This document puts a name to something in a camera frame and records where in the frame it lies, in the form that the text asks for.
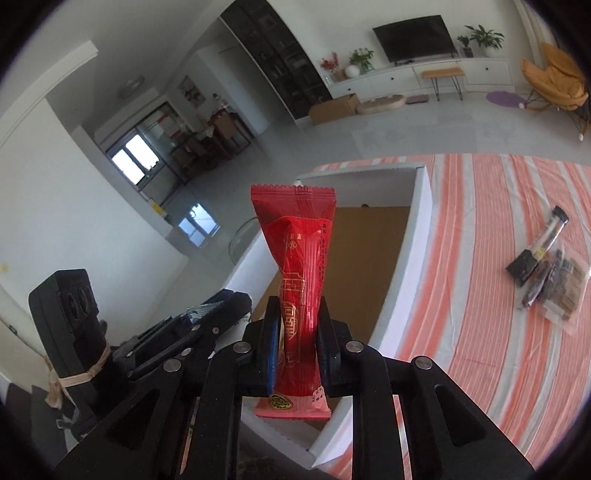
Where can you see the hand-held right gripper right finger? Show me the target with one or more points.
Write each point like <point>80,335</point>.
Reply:
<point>330,364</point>

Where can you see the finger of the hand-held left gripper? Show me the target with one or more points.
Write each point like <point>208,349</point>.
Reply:
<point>226,302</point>
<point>207,346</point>

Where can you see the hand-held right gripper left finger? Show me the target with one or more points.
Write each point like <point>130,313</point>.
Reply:
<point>273,360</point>

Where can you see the red snack packet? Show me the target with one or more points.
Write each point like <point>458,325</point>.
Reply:
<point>295,258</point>

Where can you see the white cardboard box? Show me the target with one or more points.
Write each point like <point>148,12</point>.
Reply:
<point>411,240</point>

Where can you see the clear packet of brown biscuits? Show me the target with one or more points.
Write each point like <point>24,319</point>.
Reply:
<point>570,286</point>

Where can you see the long black yellow snack packet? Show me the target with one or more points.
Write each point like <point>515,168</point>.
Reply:
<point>549,235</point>

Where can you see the grey metal chair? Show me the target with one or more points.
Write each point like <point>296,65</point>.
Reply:
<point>242,240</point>

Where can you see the wooden dining set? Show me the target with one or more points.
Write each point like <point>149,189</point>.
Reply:
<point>207,138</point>

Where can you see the balcony glass door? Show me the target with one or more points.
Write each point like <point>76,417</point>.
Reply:
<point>134,157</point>

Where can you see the brown cardboard box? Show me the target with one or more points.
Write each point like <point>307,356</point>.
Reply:
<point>332,110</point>

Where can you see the round ceiling lamp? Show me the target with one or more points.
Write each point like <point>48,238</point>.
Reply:
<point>132,87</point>

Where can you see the beige cat scratcher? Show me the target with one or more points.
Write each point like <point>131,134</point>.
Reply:
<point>381,105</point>

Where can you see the black display cabinet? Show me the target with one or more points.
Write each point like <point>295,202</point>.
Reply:
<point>281,55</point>

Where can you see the red flowers in vase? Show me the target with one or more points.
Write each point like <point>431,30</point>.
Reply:
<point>332,64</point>

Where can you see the white round vase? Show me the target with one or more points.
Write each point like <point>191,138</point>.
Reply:
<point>352,71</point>

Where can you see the green plant in vase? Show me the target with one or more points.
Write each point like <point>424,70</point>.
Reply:
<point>361,59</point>

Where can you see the grey floor scale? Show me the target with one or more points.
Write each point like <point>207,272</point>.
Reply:
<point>418,98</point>

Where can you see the white television cabinet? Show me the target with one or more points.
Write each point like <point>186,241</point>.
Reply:
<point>397,78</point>

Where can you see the wooden stool with metal legs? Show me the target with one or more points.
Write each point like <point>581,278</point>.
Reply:
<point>443,73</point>

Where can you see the purple round mat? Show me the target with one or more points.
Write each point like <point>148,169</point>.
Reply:
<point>503,98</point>

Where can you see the black flat television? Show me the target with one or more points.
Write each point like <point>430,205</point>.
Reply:
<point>413,37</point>

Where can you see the small potted plant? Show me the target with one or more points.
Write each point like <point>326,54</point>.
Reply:
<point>466,46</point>

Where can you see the large green potted plant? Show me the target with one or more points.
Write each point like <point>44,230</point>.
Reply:
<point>485,39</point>

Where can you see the orange lounge chair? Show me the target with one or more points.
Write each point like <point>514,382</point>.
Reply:
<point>554,78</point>

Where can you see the framed wall picture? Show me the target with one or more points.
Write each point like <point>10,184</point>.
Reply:
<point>191,92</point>

